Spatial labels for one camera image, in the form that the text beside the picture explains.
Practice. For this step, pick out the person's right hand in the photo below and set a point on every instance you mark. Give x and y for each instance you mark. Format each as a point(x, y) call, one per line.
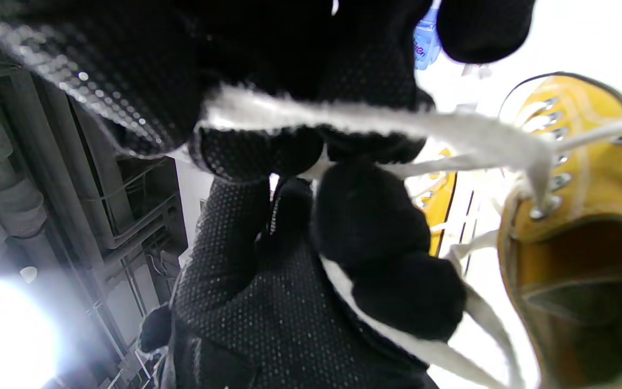
point(262, 43)

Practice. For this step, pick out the white shoe lace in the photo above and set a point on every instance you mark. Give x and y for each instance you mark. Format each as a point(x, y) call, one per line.
point(478, 132)

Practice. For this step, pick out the blue water bottle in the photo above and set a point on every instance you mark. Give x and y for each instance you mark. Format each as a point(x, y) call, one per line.
point(425, 48)

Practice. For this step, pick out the bright ceiling light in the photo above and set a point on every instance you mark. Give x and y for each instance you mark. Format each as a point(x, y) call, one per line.
point(3, 335)

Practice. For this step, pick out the person's left hand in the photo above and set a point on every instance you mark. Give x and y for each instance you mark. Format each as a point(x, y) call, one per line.
point(246, 313)

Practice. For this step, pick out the yellow canvas shoe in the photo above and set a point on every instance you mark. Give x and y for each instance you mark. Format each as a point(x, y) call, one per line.
point(443, 205)
point(602, 178)

